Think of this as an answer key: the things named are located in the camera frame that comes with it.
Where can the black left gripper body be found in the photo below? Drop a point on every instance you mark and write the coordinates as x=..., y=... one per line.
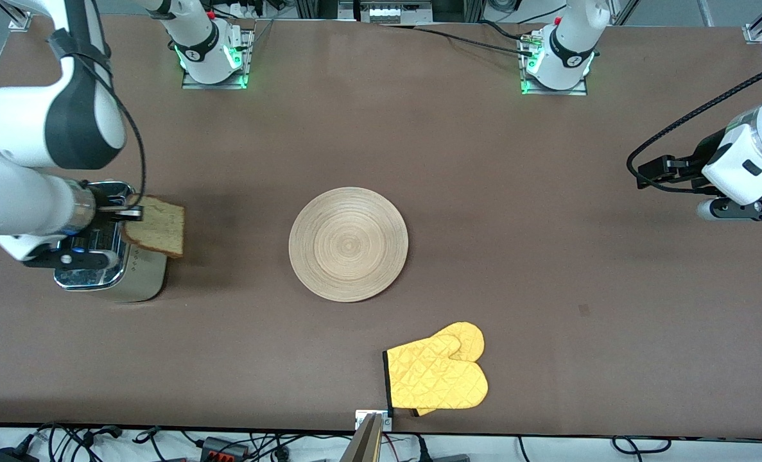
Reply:
x=703, y=158

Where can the brown bread slice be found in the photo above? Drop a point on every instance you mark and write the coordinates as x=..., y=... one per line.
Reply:
x=159, y=231

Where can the round wooden plate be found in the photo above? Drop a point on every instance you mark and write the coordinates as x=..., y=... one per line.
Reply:
x=348, y=244

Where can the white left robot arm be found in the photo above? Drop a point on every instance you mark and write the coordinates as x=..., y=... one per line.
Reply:
x=567, y=38

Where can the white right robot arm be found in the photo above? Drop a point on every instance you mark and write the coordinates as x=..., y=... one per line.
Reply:
x=21, y=122

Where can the chrome two-slot toaster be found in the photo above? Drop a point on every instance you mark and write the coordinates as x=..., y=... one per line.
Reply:
x=143, y=276

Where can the white power strip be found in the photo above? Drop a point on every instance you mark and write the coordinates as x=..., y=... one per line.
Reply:
x=246, y=9

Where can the black power adapter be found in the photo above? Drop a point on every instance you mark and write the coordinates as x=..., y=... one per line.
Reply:
x=11, y=455

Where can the black device red connectors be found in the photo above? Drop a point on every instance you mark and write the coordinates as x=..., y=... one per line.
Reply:
x=223, y=449

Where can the yellow quilted oven mitt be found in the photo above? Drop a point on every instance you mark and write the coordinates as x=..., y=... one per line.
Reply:
x=435, y=378

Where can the grey electrical box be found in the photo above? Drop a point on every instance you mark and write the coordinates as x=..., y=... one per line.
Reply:
x=384, y=11

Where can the tan angled beam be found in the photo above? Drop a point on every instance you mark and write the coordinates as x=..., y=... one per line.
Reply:
x=364, y=443

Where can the metal table corner bracket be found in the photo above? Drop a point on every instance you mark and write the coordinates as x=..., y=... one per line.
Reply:
x=753, y=33
x=20, y=24

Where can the small metal edge bracket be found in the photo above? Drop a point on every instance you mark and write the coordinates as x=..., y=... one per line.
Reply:
x=359, y=420

